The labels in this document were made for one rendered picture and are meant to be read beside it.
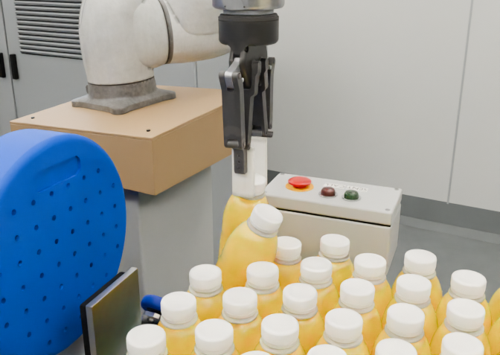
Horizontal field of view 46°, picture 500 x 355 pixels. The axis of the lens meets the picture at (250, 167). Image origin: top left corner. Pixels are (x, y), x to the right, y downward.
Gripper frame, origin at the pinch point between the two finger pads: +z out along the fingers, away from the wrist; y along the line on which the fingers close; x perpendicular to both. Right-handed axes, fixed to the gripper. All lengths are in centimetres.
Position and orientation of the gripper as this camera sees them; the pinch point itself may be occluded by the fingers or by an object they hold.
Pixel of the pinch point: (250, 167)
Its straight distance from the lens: 79.1
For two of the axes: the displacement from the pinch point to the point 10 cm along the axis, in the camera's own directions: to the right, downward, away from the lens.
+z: 0.1, 9.5, 3.3
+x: 9.3, 1.2, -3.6
